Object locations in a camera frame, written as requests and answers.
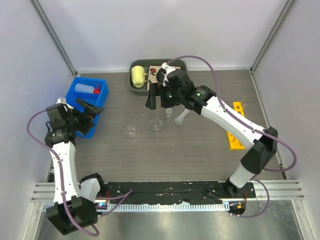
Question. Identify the grey-green plastic tray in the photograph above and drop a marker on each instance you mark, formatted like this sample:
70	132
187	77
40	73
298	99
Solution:
146	63

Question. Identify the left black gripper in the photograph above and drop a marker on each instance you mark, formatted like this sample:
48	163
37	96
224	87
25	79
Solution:
88	121

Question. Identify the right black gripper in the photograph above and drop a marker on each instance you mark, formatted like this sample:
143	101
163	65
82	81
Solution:
154	91

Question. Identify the white wash bottle red cap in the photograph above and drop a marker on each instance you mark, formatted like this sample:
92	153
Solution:
89	89

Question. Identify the small glass erlenmeyer flask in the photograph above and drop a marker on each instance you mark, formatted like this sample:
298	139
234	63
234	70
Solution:
168	113

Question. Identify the tiny glass beaker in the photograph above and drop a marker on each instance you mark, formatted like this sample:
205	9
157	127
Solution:
130	130

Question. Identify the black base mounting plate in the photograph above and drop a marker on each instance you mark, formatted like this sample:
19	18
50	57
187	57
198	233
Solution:
176	192

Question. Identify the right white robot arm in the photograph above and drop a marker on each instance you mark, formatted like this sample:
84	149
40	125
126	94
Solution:
259	141

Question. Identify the pale yellow mug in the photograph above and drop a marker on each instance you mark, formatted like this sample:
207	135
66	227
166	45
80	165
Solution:
138	76

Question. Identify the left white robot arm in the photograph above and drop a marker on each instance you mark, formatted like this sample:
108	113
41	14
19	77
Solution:
74	201

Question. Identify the blue divided plastic bin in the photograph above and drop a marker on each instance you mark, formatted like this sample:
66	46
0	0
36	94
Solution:
86	98

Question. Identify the bundle of plastic pipettes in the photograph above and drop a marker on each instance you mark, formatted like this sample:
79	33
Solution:
179	120

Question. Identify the yellow test tube rack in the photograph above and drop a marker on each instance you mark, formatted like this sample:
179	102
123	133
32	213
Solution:
234	143

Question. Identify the small glass beaker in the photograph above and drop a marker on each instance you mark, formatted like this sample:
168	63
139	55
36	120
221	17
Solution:
156	125

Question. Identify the floral coaster card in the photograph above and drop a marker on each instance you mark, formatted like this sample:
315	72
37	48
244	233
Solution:
152	75

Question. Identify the white slotted cable duct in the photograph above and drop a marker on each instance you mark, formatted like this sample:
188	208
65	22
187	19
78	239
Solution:
182	207

